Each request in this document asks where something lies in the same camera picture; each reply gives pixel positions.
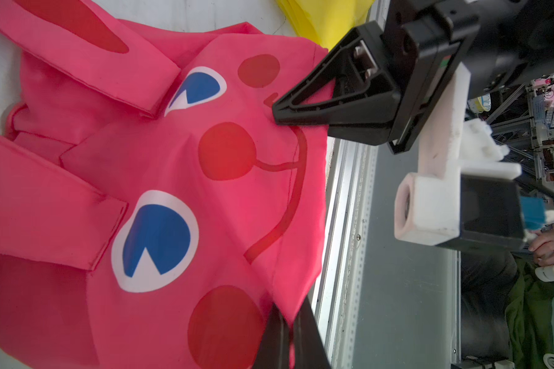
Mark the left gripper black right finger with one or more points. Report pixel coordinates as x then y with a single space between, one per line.
308 346

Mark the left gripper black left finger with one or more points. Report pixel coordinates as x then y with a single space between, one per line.
273 352

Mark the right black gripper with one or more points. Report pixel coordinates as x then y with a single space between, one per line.
378 85

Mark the yellow raincoat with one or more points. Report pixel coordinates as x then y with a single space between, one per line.
324 22

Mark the pink bunny face raincoat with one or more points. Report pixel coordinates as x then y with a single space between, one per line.
152 213

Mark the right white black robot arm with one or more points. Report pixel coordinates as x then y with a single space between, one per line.
515 44

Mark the person in green clothes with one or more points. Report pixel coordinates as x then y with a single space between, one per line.
506 310

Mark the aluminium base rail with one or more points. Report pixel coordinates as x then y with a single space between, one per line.
334 298

